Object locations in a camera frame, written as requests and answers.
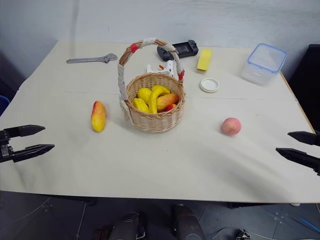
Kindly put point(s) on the long curved yellow banana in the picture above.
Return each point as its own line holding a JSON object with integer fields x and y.
{"x": 153, "y": 98}

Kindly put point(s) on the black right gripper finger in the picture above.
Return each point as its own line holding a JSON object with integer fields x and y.
{"x": 302, "y": 157}
{"x": 307, "y": 138}

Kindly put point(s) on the small red fruit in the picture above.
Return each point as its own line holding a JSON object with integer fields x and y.
{"x": 171, "y": 107}

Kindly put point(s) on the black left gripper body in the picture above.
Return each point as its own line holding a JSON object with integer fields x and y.
{"x": 5, "y": 150}

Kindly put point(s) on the orange red mango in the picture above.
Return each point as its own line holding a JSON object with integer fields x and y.
{"x": 167, "y": 100}

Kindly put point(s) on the silver adjustable wrench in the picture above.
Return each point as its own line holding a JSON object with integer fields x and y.
{"x": 92, "y": 59}

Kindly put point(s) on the short yellow banana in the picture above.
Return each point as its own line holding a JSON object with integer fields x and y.
{"x": 144, "y": 93}
{"x": 140, "y": 104}

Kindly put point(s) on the black handheld game controller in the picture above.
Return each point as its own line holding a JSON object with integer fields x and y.
{"x": 183, "y": 49}

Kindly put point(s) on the pink peach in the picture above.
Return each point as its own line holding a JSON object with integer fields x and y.
{"x": 231, "y": 126}

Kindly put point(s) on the yellow red mango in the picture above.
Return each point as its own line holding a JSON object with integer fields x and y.
{"x": 98, "y": 116}

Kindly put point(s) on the yellow sponge block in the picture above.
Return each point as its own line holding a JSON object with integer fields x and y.
{"x": 204, "y": 60}

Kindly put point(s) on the blue bin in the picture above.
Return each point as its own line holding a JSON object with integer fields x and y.
{"x": 3, "y": 105}

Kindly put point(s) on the white glue gun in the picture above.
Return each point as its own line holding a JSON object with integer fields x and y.
{"x": 165, "y": 68}

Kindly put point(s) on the clear container with blue lid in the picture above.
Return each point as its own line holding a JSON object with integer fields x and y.
{"x": 263, "y": 63}

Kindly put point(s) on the white round lid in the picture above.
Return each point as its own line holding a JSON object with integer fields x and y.
{"x": 209, "y": 85}

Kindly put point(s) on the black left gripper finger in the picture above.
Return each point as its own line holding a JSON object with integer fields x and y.
{"x": 32, "y": 150}
{"x": 25, "y": 130}

